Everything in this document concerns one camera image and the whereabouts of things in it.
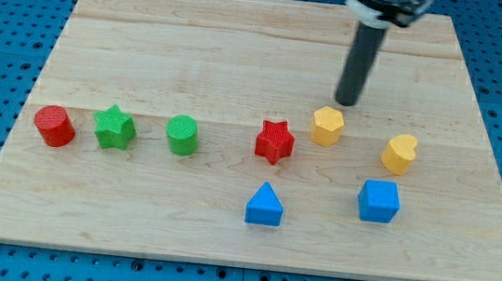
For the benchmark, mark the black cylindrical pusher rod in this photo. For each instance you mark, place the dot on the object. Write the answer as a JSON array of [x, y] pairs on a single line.
[[363, 50]]

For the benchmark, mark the blue triangle block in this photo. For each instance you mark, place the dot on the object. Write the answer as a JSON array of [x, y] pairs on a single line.
[[264, 208]]

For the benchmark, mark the yellow hexagon block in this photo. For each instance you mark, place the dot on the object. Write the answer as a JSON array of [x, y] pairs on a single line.
[[327, 126]]

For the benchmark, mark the green star block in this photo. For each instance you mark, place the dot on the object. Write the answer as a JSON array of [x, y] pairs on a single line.
[[114, 128]]

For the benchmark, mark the blue cube block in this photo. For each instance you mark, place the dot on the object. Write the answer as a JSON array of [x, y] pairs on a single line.
[[378, 201]]

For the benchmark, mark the green cylinder block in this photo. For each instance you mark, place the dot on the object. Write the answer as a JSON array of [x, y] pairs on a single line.
[[181, 131]]

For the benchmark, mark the yellow heart block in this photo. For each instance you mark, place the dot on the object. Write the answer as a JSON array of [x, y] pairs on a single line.
[[399, 154]]

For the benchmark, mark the light wooden board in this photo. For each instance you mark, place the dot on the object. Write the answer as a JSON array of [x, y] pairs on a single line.
[[230, 65]]

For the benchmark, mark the red star block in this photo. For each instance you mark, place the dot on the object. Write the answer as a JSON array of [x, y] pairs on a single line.
[[274, 141]]

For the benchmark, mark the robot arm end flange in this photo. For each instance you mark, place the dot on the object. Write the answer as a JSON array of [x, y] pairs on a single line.
[[381, 14]]

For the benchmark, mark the red cylinder block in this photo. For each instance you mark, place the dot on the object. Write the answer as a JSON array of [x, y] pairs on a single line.
[[54, 125]]

